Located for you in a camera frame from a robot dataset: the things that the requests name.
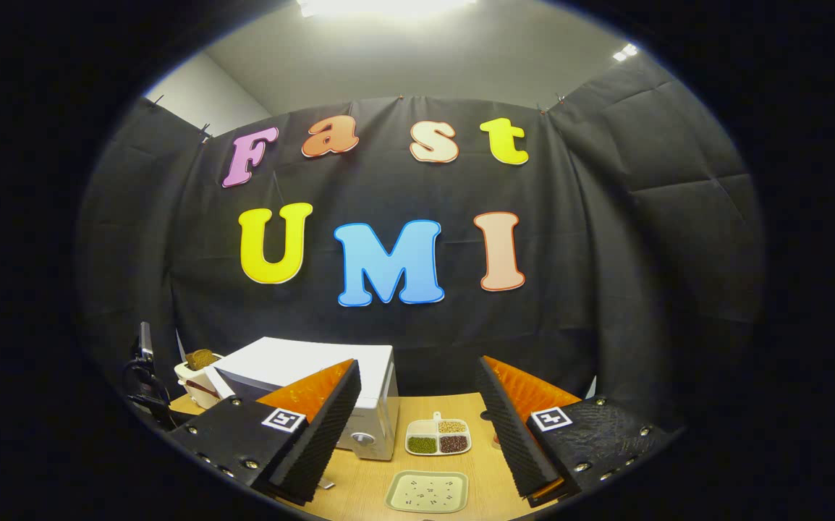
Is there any long ceiling light panel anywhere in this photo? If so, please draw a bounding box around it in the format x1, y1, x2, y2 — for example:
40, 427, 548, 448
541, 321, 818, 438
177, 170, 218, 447
296, 0, 478, 19

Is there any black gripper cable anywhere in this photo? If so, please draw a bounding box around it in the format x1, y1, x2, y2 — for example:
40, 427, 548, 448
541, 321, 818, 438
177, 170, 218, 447
123, 360, 172, 417

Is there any pale green square plate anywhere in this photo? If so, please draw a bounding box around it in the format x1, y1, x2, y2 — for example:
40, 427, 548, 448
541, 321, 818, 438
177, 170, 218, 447
384, 470, 470, 514

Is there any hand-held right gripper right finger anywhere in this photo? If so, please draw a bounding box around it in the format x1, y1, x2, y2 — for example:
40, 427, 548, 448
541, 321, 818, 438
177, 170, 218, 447
475, 355, 682, 507

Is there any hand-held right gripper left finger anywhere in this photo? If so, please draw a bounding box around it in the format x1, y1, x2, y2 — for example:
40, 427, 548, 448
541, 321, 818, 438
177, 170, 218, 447
168, 358, 363, 506

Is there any black backdrop cloth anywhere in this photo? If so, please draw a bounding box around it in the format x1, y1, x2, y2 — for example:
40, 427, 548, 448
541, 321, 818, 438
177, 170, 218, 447
77, 54, 766, 435

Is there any white toaster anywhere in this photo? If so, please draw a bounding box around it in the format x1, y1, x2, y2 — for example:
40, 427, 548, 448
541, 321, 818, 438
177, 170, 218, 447
174, 351, 226, 411

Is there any white microwave oven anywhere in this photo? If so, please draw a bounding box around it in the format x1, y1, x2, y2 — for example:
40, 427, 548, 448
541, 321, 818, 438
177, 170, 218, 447
204, 336, 400, 462

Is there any divided dish of beans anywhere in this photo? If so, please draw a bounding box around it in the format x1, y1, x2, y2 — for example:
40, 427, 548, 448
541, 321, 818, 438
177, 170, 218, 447
404, 411, 473, 457

